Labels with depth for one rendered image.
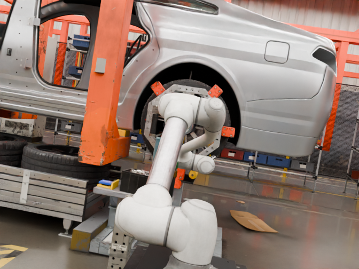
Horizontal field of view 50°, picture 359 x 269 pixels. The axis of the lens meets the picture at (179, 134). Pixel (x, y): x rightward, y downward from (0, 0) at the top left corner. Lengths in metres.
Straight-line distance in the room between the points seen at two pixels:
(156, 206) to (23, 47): 2.15
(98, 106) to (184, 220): 1.22
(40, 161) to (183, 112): 1.35
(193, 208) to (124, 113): 1.62
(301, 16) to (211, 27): 9.67
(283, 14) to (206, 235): 11.25
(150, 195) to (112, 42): 1.23
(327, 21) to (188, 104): 11.00
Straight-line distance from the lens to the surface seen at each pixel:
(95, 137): 2.46
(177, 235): 1.46
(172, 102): 1.82
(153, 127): 2.51
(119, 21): 2.49
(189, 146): 2.16
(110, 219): 2.73
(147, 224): 1.47
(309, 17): 12.55
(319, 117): 2.97
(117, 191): 2.15
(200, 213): 1.45
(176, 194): 2.91
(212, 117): 1.81
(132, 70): 2.98
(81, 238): 2.49
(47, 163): 2.81
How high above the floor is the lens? 0.92
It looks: 3 degrees down
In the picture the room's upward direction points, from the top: 9 degrees clockwise
